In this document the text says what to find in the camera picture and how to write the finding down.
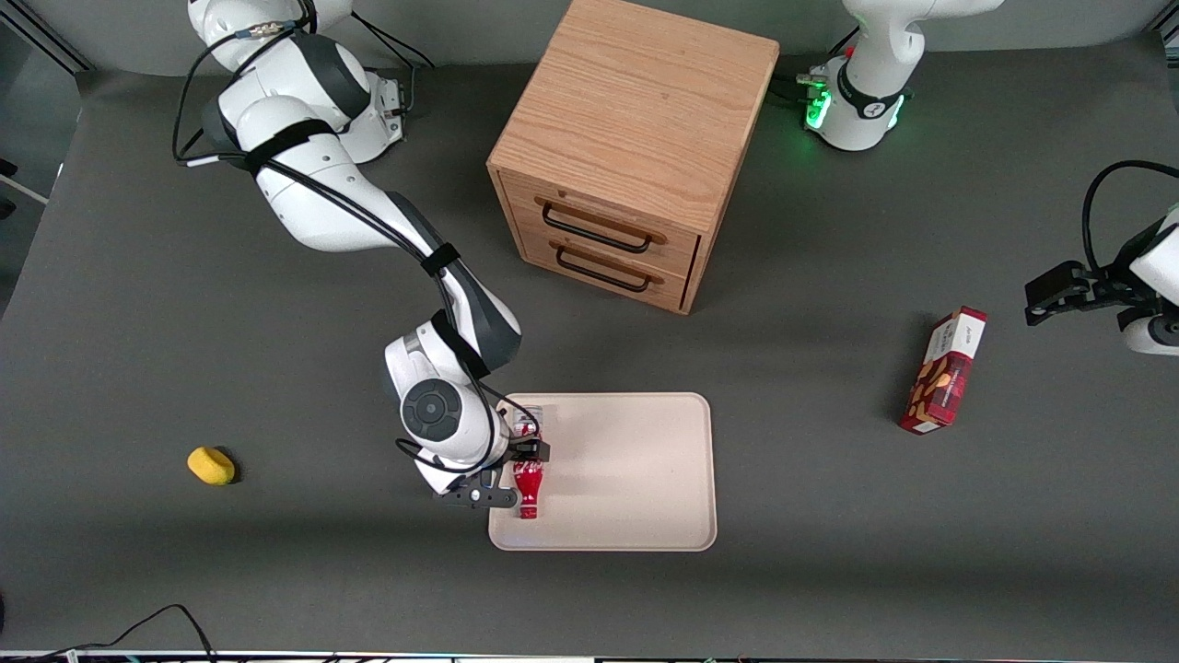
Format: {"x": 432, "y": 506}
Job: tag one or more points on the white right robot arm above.
{"x": 368, "y": 221}

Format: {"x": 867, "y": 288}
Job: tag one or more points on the yellow sponge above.
{"x": 211, "y": 466}

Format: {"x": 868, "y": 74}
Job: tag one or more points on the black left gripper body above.
{"x": 1108, "y": 284}

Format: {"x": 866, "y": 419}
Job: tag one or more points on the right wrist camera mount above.
{"x": 479, "y": 497}

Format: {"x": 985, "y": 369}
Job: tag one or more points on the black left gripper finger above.
{"x": 1059, "y": 279}
{"x": 1059, "y": 308}

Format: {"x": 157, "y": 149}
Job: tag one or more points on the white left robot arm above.
{"x": 875, "y": 55}

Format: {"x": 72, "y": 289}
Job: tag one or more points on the wooden drawer cabinet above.
{"x": 636, "y": 120}

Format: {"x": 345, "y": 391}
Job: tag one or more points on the red coke bottle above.
{"x": 529, "y": 486}

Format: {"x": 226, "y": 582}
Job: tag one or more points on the beige rectangular tray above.
{"x": 626, "y": 479}

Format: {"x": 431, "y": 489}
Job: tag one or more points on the red snack box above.
{"x": 944, "y": 373}

